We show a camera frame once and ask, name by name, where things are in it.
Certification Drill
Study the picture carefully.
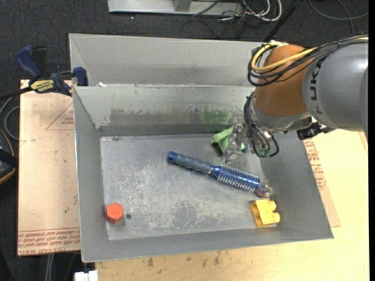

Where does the grey metal bin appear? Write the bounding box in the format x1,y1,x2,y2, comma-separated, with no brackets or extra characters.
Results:
69,33,335,263

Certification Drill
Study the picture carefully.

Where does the brown cardboard board red print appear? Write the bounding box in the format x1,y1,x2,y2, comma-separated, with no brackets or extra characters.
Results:
17,79,342,257

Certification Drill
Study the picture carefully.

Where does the light green plastic piece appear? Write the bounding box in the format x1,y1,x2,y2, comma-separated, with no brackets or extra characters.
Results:
209,126,250,155

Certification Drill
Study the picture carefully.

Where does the black cylinder on white bracket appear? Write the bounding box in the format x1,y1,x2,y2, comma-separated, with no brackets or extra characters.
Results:
296,122,338,142

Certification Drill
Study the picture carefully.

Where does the orange hexagonal block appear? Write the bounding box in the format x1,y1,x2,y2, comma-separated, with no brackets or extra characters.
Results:
105,202,125,224

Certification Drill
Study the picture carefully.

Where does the blue hairbrush with grey grip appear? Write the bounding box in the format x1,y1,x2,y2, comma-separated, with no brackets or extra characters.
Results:
166,150,275,199

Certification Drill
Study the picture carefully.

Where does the yellow toy building block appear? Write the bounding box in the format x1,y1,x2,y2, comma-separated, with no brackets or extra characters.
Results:
250,200,282,229

